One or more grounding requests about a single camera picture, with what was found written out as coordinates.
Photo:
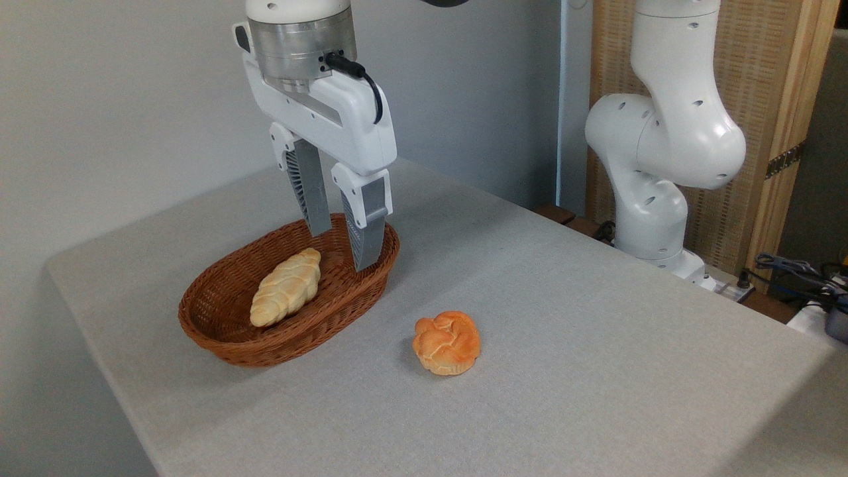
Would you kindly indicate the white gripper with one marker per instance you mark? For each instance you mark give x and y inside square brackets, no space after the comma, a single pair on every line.
[344,119]

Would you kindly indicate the round orange knotted bread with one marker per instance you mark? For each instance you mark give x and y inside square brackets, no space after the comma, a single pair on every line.
[447,343]

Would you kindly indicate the long braided pale bread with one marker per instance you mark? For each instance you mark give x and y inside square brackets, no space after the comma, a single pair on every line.
[286,287]

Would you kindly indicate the brown wicker basket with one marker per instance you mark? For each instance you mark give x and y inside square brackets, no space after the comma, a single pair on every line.
[218,311]

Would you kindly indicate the brown wooden base board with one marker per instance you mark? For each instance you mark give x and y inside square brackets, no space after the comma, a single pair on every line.
[563,215]

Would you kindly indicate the wooden woven screen panel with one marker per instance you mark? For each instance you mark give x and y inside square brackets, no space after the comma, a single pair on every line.
[762,73]

